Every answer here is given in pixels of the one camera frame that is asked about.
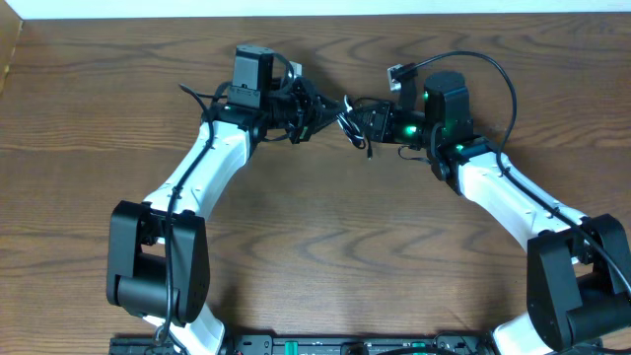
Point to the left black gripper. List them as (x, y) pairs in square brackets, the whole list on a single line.
[(302, 114)]

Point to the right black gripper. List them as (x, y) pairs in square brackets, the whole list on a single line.
[(382, 130)]

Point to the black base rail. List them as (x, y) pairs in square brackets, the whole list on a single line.
[(252, 344)]

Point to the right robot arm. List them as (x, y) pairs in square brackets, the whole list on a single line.
[(577, 267)]

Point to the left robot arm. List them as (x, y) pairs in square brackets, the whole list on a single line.
[(157, 262)]

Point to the wooden side panel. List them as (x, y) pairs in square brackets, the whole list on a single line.
[(11, 27)]

